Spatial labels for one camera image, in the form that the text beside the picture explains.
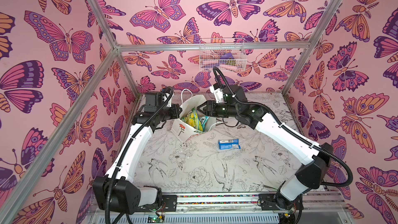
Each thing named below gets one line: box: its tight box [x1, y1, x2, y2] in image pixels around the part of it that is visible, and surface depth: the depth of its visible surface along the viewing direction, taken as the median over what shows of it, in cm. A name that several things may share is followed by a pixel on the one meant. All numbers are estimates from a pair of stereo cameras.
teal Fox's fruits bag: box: [200, 116, 210, 132], surface depth 87 cm
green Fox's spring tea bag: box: [180, 106, 204, 132], surface depth 85 cm
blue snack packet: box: [218, 138, 241, 150], surface depth 94 cm
